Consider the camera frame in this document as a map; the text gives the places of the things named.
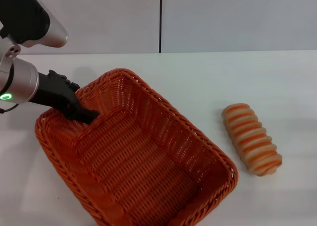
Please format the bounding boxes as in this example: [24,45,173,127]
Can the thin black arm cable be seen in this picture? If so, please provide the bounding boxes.
[0,102,20,114]

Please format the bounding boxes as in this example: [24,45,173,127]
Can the orange striped bread loaf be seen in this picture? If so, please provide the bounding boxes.
[221,103,283,176]

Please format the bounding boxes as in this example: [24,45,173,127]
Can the orange woven plastic basket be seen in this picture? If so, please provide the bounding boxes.
[34,67,239,226]

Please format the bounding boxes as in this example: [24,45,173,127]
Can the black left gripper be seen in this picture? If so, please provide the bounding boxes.
[28,69,100,125]

